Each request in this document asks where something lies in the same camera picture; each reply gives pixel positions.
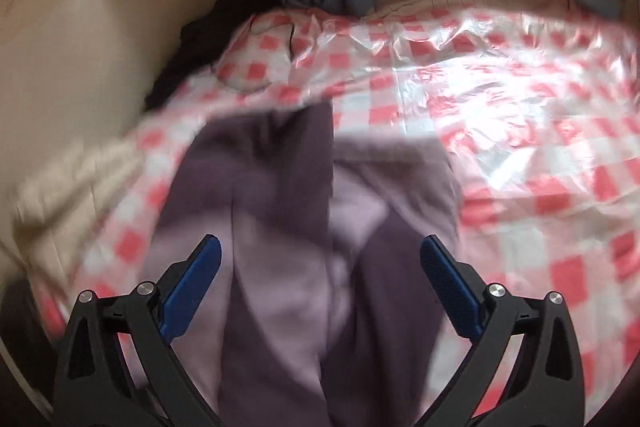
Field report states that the red checked bed sheet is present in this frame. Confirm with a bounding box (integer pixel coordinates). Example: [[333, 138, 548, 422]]
[[30, 0, 640, 427]]

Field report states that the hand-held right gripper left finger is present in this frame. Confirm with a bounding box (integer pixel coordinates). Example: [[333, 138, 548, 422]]
[[52, 234, 223, 427]]

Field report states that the purple jacket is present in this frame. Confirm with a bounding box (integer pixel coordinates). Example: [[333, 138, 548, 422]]
[[145, 99, 463, 427]]

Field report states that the cream quilted blanket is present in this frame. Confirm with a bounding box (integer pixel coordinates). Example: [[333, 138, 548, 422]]
[[0, 137, 146, 303]]

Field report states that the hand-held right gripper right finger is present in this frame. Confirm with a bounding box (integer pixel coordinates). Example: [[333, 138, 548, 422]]
[[420, 234, 586, 427]]

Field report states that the black clothing pile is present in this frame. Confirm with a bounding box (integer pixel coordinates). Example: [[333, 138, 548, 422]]
[[145, 0, 291, 110]]

